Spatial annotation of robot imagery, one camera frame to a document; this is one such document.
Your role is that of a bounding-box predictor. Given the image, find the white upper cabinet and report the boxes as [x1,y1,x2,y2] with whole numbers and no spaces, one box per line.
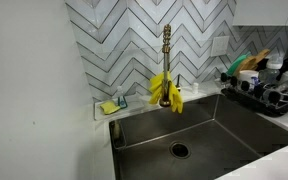
[232,0,288,27]

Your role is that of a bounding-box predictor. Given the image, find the sink drain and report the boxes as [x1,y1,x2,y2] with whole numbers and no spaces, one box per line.
[169,141,192,160]

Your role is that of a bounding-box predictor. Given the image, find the white wall outlet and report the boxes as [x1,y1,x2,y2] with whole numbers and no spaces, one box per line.
[210,35,231,58]

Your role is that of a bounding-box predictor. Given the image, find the gold spring kitchen faucet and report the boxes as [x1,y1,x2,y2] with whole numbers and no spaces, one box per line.
[159,23,173,108]

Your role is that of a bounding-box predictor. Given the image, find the dark soap dispenser pump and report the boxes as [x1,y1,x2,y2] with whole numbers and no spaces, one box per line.
[175,74,182,92]

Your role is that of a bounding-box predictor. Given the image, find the yellow sponge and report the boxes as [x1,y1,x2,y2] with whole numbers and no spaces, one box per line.
[99,100,121,116]

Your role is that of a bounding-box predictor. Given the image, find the wire sink caddy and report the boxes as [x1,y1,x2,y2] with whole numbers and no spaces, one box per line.
[111,119,128,150]

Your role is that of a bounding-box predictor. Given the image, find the green cutting board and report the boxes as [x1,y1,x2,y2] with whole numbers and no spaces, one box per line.
[225,51,252,77]

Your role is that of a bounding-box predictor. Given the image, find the wooden cutting board with handle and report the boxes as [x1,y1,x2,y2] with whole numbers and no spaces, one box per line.
[248,48,271,71]

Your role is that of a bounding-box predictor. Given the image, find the steel dish rack black pegs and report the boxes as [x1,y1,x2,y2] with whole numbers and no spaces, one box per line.
[220,72,288,118]

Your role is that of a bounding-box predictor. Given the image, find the clear baby bottle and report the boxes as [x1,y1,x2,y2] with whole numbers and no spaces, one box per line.
[259,54,284,84]

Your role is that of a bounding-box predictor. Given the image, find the stainless steel sink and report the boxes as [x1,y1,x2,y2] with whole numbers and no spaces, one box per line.
[108,93,288,180]

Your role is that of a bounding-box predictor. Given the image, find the small white bottle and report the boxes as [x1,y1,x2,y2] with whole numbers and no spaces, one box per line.
[191,82,200,95]

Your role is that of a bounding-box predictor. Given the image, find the white mug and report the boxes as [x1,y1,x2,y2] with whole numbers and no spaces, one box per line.
[237,69,260,89]

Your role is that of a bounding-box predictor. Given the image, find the round wooden cutting board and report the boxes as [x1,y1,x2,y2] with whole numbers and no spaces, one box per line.
[233,55,258,77]

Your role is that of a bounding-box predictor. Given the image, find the clear soap bottle blue label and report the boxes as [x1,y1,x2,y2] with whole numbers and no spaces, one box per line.
[115,85,129,110]

